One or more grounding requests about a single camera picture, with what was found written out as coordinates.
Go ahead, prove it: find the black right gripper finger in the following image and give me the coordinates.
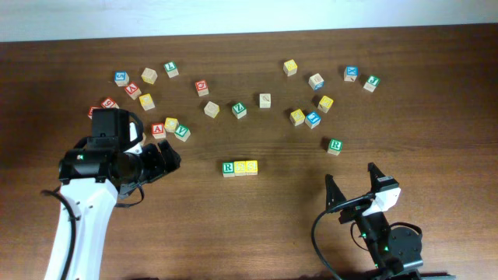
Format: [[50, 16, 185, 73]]
[[367, 163, 388, 182], [325, 174, 347, 212]]

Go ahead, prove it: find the green r block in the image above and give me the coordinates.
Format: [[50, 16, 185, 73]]
[[327, 139, 343, 156], [222, 162, 235, 177]]

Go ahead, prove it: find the yellow S block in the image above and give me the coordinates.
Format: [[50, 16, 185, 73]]
[[233, 161, 247, 176]]

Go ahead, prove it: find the yellow block back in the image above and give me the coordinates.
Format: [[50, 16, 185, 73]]
[[283, 59, 298, 76]]

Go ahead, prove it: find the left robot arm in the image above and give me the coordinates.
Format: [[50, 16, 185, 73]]
[[41, 108, 181, 279]]

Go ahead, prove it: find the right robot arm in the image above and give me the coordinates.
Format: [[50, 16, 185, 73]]
[[321, 163, 423, 279]]

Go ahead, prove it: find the green V block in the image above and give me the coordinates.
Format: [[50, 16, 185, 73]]
[[174, 124, 191, 142]]

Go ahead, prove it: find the red 9 block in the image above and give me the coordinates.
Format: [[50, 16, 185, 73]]
[[101, 97, 119, 109]]

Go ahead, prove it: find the red A block front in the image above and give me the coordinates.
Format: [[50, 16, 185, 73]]
[[151, 123, 167, 139]]

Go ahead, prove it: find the red a block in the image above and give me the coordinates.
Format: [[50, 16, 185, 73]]
[[124, 82, 142, 100], [151, 123, 167, 139]]

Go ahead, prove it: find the red M block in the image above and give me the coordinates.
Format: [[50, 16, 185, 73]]
[[88, 107, 101, 119]]

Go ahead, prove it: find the yellow C block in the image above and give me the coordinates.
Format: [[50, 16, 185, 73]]
[[164, 117, 179, 133]]

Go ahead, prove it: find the red A block back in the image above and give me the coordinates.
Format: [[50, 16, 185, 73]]
[[124, 82, 142, 100]]

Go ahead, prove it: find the blue 5 block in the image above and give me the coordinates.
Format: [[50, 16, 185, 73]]
[[114, 71, 129, 87]]

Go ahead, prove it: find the plain top yellow-side block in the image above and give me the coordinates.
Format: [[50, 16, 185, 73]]
[[141, 68, 158, 85]]

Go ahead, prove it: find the plain top wooden block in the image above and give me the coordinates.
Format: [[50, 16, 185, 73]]
[[204, 101, 220, 118]]

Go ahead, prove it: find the red Q block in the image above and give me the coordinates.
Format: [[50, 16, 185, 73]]
[[195, 80, 209, 96]]

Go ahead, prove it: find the blue I block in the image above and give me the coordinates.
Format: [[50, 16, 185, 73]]
[[305, 111, 321, 129]]

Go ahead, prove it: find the green L block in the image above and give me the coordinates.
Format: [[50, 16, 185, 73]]
[[163, 61, 179, 79]]

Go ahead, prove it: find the green Z block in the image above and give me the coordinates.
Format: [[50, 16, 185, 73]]
[[232, 102, 247, 119]]

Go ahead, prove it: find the green J block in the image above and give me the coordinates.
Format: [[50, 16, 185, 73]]
[[363, 75, 381, 93]]

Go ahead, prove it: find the blue X block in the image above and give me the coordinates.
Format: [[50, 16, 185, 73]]
[[343, 65, 359, 82]]

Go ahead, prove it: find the blue D side block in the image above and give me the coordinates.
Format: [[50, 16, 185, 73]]
[[308, 73, 324, 90]]

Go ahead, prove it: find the plain top block red-side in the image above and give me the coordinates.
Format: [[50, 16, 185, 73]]
[[259, 93, 272, 109]]

